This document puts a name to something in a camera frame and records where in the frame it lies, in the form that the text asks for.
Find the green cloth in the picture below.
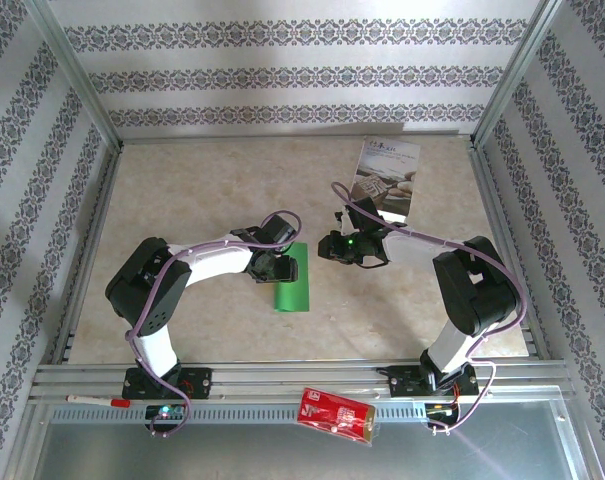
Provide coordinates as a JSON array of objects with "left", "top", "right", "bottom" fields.
[{"left": 272, "top": 242, "right": 312, "bottom": 315}]

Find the grey metal sheet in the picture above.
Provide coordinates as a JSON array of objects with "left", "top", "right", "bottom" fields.
[{"left": 31, "top": 399, "right": 583, "bottom": 480}]

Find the booklet with photo cover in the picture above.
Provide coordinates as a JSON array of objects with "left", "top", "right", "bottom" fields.
[{"left": 348, "top": 135, "right": 422, "bottom": 225}]

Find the red snack packet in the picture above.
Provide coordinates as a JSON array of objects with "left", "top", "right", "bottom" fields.
[{"left": 295, "top": 387, "right": 377, "bottom": 445}]

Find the white red marker pen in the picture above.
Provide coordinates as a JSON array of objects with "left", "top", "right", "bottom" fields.
[{"left": 65, "top": 394, "right": 131, "bottom": 408}]

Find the aluminium frame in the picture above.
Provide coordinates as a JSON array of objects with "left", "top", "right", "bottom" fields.
[{"left": 1, "top": 0, "right": 603, "bottom": 480}]

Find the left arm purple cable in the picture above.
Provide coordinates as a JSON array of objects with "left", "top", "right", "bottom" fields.
[{"left": 124, "top": 209, "right": 303, "bottom": 439}]

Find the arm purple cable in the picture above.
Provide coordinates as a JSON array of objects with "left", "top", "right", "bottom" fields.
[
  {"left": 124, "top": 209, "right": 303, "bottom": 439},
  {"left": 330, "top": 181, "right": 528, "bottom": 436}
]

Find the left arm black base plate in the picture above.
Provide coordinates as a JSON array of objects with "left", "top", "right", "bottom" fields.
[{"left": 121, "top": 366, "right": 214, "bottom": 401}]

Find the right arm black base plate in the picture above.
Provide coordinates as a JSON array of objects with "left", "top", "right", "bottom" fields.
[{"left": 387, "top": 364, "right": 481, "bottom": 400}]

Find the grey slotted cable duct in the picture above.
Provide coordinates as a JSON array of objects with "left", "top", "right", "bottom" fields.
[{"left": 49, "top": 400, "right": 463, "bottom": 426}]

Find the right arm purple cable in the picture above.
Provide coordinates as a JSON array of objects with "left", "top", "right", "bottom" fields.
[{"left": 330, "top": 181, "right": 528, "bottom": 436}]

